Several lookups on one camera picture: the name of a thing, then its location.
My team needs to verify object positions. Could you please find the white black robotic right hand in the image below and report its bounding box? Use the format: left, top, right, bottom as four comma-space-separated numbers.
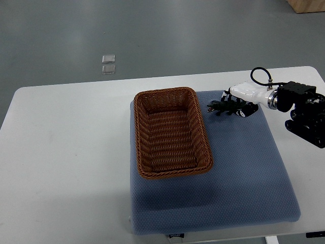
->
221, 81, 277, 117

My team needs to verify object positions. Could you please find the dark toy crocodile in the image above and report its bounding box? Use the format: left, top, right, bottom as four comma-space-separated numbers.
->
207, 100, 246, 116

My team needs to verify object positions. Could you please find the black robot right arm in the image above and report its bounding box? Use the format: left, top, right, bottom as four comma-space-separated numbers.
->
277, 81, 324, 148

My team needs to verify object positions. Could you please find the brown wicker basket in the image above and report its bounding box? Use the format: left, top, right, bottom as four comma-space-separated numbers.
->
134, 87, 213, 179

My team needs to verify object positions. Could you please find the blue grey foam cushion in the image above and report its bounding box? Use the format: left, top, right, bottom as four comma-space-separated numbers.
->
130, 90, 301, 235

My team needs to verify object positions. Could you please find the wooden box corner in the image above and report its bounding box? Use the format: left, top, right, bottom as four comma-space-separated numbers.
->
287, 0, 324, 14

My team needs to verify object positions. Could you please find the upper metal floor plate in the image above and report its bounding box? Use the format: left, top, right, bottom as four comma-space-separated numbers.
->
102, 54, 115, 64

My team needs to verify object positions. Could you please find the black table control panel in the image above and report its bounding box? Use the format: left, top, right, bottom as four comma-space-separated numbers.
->
306, 231, 325, 238

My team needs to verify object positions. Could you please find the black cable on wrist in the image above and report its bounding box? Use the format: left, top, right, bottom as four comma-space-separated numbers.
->
250, 67, 289, 91

